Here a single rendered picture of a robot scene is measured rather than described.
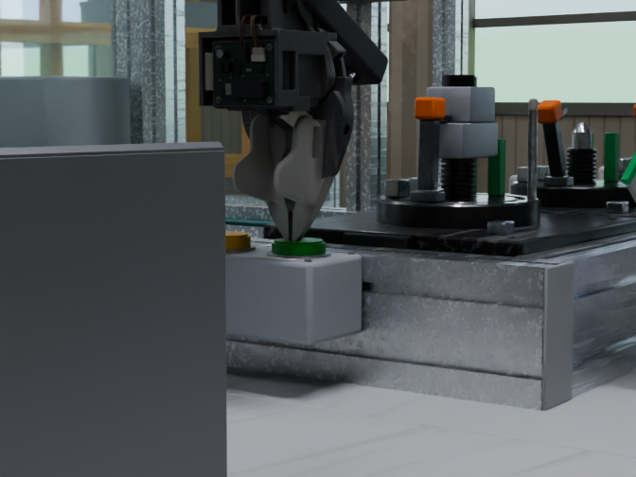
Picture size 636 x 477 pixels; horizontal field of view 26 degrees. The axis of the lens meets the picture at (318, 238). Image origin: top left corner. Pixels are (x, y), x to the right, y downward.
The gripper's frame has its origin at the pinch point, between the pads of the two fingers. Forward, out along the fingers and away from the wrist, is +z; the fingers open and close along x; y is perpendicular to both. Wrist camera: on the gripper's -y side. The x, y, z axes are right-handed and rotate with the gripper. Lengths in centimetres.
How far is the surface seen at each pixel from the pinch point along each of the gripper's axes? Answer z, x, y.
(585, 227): 1.4, 12.9, -22.4
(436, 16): -23, -62, -128
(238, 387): 12.4, -3.8, 2.5
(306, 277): 3.5, 3.1, 3.5
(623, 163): -2, -3, -69
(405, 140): 9, -238, -409
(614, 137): -5, 3, -51
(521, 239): 1.4, 13.0, -10.5
